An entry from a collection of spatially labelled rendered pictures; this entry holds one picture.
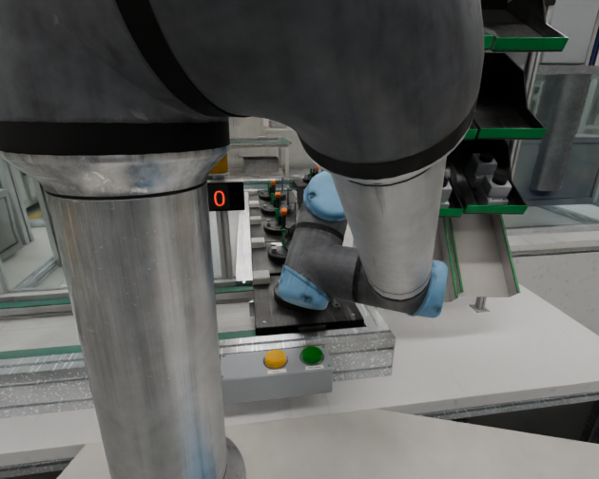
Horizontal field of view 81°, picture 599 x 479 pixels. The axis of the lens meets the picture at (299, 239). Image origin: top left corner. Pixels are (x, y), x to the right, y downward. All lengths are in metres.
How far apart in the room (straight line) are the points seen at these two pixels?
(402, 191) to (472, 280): 0.75
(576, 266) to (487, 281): 1.07
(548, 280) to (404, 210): 1.72
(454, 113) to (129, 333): 0.20
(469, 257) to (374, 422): 0.46
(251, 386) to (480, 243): 0.65
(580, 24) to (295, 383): 1.70
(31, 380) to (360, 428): 0.61
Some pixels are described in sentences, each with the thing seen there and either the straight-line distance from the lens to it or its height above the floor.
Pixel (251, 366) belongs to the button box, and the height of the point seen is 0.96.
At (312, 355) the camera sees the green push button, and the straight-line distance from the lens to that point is 0.70.
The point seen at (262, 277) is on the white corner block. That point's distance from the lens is 0.94.
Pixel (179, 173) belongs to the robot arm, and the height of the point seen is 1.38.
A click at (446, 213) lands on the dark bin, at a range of 0.82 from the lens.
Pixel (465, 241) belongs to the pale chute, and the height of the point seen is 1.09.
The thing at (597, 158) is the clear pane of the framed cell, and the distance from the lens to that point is 2.03.
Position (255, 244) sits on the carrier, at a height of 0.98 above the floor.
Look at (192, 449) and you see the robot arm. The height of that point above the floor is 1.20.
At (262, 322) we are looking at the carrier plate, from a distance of 0.79.
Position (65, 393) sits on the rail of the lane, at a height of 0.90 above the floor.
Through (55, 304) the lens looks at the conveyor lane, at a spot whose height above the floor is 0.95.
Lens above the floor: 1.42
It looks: 21 degrees down
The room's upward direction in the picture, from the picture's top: straight up
